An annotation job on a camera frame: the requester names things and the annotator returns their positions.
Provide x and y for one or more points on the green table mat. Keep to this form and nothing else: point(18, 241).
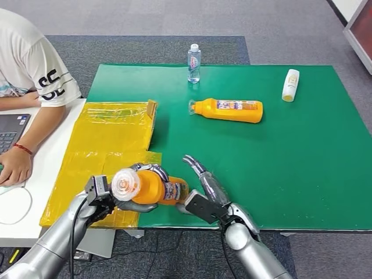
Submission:
point(261, 161)

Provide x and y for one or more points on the clear water bottle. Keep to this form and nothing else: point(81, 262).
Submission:
point(194, 65)

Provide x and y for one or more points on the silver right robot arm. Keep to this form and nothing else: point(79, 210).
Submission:
point(253, 254)

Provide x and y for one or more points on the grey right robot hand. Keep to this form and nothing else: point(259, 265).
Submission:
point(213, 188)

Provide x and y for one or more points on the orange detergent bottle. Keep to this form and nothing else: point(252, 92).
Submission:
point(151, 188)
point(229, 113)

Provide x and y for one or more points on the small white bottle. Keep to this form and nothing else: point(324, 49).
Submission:
point(290, 84)

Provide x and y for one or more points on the yellow taped cardboard sheet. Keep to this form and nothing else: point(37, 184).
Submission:
point(110, 131)

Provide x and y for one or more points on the white desk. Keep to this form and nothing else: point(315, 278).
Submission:
point(43, 181)

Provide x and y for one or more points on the person's left forearm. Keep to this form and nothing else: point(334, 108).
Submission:
point(41, 129)

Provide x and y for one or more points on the person's left hand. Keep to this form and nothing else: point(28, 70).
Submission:
point(14, 167)

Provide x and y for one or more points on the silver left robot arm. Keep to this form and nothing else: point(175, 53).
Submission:
point(52, 242)

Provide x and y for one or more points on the red white wall cabinet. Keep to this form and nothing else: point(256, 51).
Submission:
point(360, 34)

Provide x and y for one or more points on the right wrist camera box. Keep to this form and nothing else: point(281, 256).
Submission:
point(206, 208)

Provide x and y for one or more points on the person's right forearm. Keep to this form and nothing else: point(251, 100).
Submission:
point(20, 101)

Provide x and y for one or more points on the grey power strip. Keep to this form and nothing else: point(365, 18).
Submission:
point(82, 256)

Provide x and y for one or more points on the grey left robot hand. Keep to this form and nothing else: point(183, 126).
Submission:
point(151, 167)

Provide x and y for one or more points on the grey table foot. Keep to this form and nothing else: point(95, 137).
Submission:
point(287, 233)
point(133, 233)

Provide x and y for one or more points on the person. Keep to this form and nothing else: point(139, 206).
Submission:
point(26, 57)

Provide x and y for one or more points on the grey laptop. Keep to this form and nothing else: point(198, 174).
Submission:
point(10, 129)

